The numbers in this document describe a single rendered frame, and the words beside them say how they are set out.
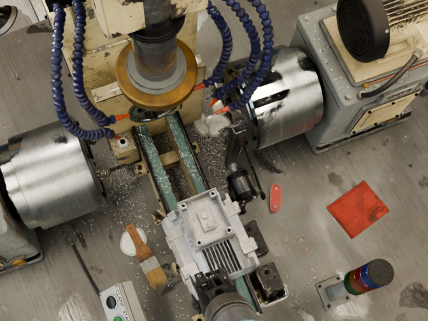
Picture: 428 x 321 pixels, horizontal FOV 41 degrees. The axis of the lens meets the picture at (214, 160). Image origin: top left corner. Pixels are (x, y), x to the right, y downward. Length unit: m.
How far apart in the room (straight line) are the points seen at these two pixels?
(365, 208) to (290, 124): 0.42
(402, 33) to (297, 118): 0.33
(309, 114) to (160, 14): 0.62
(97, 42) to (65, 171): 0.33
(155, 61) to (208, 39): 0.80
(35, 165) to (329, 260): 0.87
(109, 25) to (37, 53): 0.96
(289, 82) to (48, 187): 0.65
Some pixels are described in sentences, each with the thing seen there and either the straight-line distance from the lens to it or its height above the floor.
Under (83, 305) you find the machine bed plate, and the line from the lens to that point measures 1.67.
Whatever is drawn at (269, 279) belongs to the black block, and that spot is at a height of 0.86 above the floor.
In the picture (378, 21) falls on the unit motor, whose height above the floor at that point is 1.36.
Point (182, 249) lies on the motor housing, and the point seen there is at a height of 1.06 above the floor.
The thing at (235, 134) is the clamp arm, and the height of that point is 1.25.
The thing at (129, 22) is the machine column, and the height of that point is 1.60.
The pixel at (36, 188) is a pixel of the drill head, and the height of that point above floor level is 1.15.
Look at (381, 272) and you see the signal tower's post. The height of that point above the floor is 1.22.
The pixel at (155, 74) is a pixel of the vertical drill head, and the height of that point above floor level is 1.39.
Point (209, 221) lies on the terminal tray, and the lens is 1.34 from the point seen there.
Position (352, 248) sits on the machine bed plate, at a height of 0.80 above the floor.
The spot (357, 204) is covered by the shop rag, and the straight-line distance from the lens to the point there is 1.77.
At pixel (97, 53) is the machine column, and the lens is 1.49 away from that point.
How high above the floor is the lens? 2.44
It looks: 71 degrees down
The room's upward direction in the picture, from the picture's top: 9 degrees clockwise
